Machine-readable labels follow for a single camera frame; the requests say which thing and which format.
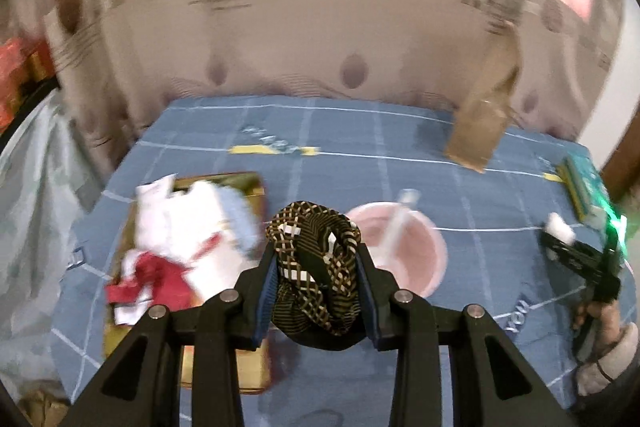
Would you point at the green tissue pack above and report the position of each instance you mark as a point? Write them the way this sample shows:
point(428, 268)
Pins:
point(585, 187)

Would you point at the person's right hand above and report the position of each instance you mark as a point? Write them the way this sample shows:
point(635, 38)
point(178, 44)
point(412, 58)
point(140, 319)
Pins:
point(607, 322)

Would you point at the beige printed curtain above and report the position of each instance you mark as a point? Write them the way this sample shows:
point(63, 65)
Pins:
point(300, 32)

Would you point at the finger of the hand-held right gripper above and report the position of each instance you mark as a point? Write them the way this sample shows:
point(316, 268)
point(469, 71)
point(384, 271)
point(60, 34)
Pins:
point(560, 249)

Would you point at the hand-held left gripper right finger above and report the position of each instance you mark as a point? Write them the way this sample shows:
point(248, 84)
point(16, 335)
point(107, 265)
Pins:
point(367, 302)

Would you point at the black and gold patterned sock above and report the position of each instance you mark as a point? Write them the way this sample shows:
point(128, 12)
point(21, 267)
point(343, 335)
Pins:
point(310, 247)

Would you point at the blue checked tablecloth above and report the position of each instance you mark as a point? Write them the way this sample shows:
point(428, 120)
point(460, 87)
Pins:
point(350, 142)

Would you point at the white ceramic spoon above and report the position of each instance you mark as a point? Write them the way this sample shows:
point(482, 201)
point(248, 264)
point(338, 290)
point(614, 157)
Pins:
point(400, 222)

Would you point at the light blue towel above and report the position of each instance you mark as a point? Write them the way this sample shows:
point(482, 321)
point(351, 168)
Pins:
point(242, 227)

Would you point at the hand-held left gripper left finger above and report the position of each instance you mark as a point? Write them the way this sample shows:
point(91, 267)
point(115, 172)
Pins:
point(265, 302)

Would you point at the brown paper bag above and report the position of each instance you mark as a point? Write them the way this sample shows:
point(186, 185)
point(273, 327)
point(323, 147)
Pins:
point(480, 122)

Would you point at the pale plastic bag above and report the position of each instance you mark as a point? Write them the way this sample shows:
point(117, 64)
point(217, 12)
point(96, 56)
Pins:
point(35, 232)

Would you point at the red package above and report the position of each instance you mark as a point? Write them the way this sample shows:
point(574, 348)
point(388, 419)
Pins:
point(15, 72)

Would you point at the pink mug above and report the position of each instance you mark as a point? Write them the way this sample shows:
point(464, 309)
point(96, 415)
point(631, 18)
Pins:
point(425, 257)

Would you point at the small white sock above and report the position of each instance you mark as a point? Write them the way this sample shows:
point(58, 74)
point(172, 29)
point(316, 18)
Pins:
point(561, 227)

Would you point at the red tin box gold inside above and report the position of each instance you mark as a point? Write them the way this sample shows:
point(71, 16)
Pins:
point(250, 372)

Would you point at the crumpled brown paper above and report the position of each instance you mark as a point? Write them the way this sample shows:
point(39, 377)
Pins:
point(45, 409)

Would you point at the red and white cloth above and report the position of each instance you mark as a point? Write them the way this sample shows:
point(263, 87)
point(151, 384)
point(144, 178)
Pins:
point(160, 277)

